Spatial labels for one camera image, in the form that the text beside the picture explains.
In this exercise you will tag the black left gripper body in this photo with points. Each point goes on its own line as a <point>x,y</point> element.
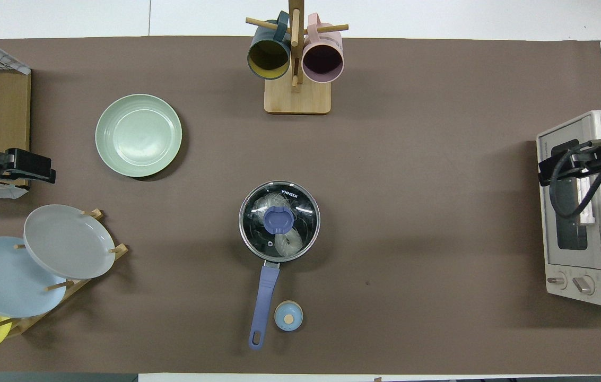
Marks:
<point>29,165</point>

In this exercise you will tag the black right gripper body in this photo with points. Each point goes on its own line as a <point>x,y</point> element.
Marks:
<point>563,156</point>

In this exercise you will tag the glass lid with blue knob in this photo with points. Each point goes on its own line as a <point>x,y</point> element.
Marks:
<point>279,220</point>

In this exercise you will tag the clear plastic bag item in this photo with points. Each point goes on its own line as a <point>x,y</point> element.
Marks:
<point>285,245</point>

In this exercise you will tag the grey plate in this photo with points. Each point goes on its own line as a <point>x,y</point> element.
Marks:
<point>67,241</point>

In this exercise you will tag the pale green plate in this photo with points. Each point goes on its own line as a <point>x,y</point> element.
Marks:
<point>138,135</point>

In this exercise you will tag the light blue plate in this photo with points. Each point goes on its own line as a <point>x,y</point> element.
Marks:
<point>3,278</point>

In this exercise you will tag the wooden plate rack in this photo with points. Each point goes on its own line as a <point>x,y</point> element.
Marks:
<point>120,249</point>

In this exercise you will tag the brown table mat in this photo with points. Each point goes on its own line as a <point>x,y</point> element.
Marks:
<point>411,185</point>

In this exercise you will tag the pink mug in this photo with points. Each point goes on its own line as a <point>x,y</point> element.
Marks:
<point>322,62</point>

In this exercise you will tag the dark teal mug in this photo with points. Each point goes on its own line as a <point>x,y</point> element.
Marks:
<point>268,58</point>

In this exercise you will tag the wooden mug tree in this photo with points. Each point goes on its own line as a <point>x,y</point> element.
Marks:
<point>297,98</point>

